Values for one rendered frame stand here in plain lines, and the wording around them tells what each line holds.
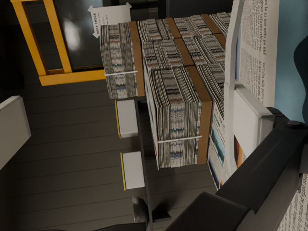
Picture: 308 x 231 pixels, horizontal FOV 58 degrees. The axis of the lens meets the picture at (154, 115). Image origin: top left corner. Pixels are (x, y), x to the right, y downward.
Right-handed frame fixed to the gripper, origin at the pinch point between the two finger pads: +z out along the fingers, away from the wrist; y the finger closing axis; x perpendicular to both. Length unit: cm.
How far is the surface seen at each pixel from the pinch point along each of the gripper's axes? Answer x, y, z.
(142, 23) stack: 0, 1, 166
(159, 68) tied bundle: -19, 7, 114
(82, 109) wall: -119, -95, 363
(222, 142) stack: -42, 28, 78
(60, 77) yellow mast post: -38, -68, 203
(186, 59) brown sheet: -17, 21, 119
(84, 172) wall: -193, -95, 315
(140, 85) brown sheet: -36, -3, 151
